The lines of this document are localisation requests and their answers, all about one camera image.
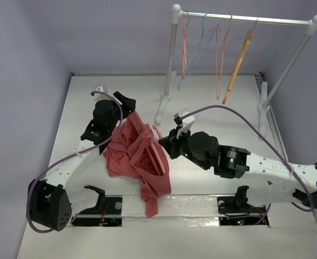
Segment white metal clothes rack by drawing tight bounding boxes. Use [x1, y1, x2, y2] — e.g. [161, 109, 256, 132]
[154, 3, 317, 139]

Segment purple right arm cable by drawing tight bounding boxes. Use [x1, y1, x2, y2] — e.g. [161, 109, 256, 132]
[178, 105, 315, 226]

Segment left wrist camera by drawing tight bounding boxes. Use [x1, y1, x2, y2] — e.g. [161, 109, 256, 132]
[90, 83, 108, 99]

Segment red t shirt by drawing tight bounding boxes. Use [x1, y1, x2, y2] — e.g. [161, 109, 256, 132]
[103, 113, 171, 218]

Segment blue wire hanger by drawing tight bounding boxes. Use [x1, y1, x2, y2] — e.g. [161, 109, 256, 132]
[177, 12, 215, 91]

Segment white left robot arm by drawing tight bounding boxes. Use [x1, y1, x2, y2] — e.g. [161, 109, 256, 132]
[26, 90, 136, 234]

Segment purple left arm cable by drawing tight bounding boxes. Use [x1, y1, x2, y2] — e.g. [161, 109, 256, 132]
[25, 91, 124, 233]

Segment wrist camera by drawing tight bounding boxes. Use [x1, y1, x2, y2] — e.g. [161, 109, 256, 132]
[174, 108, 195, 139]
[90, 83, 108, 99]

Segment pink hanger far left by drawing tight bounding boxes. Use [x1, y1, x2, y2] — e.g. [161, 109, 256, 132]
[182, 12, 190, 79]

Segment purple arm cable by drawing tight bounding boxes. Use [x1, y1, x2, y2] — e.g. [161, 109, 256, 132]
[178, 105, 315, 226]
[25, 91, 124, 233]

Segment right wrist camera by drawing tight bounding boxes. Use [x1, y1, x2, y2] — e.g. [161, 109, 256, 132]
[174, 108, 195, 139]

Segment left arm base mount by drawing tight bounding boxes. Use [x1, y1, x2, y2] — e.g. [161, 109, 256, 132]
[70, 185, 123, 227]

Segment orange wooden hanger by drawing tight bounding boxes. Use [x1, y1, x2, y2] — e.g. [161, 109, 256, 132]
[222, 23, 256, 104]

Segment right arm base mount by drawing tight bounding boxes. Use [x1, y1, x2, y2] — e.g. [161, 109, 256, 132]
[217, 186, 269, 226]

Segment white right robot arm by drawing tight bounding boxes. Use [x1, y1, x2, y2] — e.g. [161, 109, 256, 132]
[159, 129, 317, 212]

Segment thin pink wire hanger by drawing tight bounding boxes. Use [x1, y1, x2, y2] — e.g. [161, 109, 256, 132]
[215, 13, 233, 100]

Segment thick pink plastic hanger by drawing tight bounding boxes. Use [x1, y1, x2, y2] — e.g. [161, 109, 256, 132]
[131, 112, 166, 176]

